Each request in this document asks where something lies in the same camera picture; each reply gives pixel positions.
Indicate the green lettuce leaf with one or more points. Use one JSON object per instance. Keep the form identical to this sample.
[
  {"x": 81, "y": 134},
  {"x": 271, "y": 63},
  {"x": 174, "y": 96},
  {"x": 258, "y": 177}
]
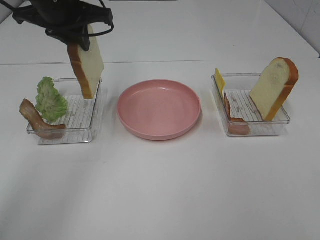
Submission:
[{"x": 49, "y": 102}]

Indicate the yellow cheese slice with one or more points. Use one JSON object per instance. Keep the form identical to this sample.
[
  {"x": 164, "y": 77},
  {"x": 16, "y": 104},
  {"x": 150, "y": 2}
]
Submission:
[{"x": 220, "y": 82}]

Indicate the bread slice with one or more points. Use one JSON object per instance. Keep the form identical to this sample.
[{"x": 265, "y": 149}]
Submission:
[
  {"x": 274, "y": 86},
  {"x": 87, "y": 66}
]

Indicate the right clear plastic tray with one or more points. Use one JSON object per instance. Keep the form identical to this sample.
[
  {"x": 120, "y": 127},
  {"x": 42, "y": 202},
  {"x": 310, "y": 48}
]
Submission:
[{"x": 237, "y": 89}]

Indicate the clear plastic tray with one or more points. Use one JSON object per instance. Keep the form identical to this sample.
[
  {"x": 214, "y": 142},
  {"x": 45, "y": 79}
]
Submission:
[
  {"x": 82, "y": 120},
  {"x": 237, "y": 89}
]

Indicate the pink bacon strip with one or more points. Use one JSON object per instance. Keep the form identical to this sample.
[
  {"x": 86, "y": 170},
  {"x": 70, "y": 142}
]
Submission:
[{"x": 236, "y": 126}]

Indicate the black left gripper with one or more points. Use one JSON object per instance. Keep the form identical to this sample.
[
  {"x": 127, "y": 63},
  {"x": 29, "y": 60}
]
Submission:
[{"x": 68, "y": 17}]

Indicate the left clear plastic tray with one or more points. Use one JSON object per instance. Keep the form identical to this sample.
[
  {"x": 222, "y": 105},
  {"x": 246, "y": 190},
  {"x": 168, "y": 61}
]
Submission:
[{"x": 82, "y": 120}]

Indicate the pink round plate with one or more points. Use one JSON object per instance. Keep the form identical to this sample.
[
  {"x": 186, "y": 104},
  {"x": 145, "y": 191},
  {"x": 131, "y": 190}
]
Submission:
[{"x": 159, "y": 109}]

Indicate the dark bacon strip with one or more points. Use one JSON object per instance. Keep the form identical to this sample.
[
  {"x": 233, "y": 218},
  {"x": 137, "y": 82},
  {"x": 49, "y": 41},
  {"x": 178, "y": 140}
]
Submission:
[{"x": 43, "y": 129}]

